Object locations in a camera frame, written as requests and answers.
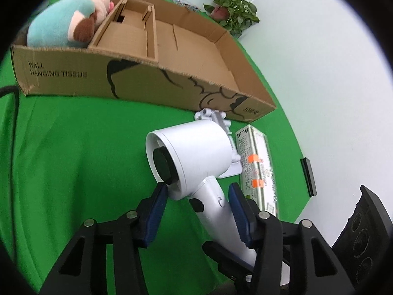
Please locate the pig plush toy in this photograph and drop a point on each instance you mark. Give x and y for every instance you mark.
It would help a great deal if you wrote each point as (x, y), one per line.
(68, 23)

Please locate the white green medicine box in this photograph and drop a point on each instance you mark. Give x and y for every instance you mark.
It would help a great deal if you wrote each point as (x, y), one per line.
(257, 178)

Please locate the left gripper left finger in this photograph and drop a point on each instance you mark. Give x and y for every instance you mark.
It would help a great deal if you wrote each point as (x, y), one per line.
(81, 268)

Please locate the right potted green plant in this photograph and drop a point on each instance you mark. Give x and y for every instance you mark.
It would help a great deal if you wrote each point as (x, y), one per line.
(235, 16)

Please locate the large shallow cardboard tray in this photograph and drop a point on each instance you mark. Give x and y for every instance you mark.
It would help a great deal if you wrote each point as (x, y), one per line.
(200, 65)

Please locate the green table cloth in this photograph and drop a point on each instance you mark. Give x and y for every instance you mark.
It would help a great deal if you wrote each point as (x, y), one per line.
(75, 158)

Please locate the white folding phone stand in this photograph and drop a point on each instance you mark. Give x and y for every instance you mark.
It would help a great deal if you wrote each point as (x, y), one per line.
(223, 136)

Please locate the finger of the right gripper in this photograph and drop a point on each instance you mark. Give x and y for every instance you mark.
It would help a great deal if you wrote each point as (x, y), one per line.
(228, 264)

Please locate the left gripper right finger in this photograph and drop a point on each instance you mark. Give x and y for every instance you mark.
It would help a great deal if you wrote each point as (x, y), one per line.
(242, 214)

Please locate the white hair dryer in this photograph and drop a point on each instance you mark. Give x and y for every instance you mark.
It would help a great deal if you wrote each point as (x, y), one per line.
(188, 160)

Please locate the long narrow cardboard box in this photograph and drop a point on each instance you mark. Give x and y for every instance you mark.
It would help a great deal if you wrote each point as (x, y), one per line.
(129, 30)

